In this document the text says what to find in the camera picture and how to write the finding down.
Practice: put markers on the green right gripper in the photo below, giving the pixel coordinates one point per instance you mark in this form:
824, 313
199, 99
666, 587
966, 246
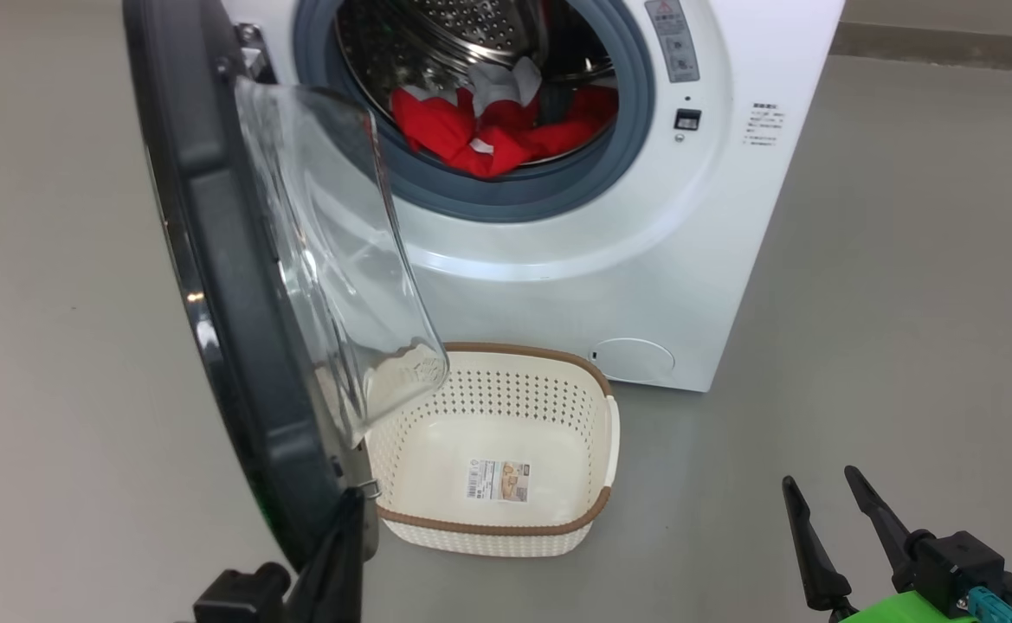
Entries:
895, 610

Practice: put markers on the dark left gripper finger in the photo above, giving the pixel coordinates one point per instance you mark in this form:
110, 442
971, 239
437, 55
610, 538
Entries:
348, 554
311, 588

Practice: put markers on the black round glass washer door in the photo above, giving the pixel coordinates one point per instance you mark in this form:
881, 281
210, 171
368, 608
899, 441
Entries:
228, 303

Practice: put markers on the red and white garment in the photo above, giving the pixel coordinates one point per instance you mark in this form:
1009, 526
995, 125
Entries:
445, 130

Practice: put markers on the printed product label sticker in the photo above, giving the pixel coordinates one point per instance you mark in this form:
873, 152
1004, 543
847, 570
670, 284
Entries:
497, 480

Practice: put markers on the cream laundry basket brown rim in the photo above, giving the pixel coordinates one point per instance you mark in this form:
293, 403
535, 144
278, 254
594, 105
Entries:
592, 415

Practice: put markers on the white front-load washing machine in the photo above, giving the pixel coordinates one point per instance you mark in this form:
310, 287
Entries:
644, 260

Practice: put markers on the black door latch socket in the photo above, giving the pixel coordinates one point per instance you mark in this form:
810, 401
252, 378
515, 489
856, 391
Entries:
687, 119

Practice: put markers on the grey rubber door gasket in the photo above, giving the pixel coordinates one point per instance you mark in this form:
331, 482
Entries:
627, 130

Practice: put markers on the stainless steel washing machine drum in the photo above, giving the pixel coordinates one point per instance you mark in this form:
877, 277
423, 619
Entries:
436, 35

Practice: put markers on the round white filter cover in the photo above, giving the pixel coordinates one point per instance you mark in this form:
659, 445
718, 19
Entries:
634, 360

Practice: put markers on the grey warning sticker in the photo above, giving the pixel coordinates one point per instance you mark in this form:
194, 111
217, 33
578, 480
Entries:
672, 39

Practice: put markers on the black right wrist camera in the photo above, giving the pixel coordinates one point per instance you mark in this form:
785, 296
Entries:
956, 562

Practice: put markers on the teal right camera connector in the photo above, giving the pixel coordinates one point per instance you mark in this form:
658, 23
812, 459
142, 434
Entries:
995, 606

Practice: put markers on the dark grey wall baseboard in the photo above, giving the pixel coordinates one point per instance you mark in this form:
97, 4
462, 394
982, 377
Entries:
947, 48

